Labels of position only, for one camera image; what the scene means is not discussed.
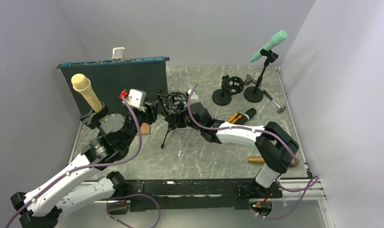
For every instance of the black condenser microphone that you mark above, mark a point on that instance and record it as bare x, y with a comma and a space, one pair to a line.
241, 119

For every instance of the black tripod shock mount stand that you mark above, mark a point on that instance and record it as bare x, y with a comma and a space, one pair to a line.
172, 102

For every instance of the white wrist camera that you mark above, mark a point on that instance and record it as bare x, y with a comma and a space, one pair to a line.
134, 98
193, 96

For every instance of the small grey hammer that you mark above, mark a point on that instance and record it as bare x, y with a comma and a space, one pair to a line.
280, 108

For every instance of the dark rack unit blue edge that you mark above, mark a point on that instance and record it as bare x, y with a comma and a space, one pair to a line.
110, 77

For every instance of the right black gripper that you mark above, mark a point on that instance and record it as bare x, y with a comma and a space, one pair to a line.
175, 119

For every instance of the cream yellow microphone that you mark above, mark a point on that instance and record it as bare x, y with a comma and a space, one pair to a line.
82, 85

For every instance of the black round-base shock mount stand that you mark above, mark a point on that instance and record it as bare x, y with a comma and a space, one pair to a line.
230, 85

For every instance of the mint green microphone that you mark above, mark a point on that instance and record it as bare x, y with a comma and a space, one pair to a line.
275, 40

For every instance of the brown wooden board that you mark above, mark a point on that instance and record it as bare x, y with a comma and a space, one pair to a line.
145, 129

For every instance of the white block behind rack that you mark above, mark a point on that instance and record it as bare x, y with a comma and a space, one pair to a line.
117, 52

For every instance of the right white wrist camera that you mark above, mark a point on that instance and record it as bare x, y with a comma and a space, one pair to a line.
193, 96

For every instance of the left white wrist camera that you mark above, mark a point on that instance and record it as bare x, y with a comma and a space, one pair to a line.
134, 98

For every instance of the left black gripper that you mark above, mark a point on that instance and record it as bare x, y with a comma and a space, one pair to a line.
150, 116

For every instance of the gold microphone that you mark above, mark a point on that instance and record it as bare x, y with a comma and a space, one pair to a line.
260, 160

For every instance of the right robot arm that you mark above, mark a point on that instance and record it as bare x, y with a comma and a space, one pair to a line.
275, 145

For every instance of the black round-base clip stand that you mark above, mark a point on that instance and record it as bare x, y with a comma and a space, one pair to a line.
254, 94

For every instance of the orange utility knife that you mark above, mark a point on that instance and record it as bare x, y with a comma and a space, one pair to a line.
235, 118

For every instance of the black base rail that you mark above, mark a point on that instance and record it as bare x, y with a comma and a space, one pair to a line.
194, 193

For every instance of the grey metal clamp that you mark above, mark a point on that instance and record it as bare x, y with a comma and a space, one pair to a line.
249, 80

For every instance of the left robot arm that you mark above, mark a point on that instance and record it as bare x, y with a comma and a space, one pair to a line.
44, 206

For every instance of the black left round-base stand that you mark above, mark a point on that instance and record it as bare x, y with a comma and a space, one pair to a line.
95, 119

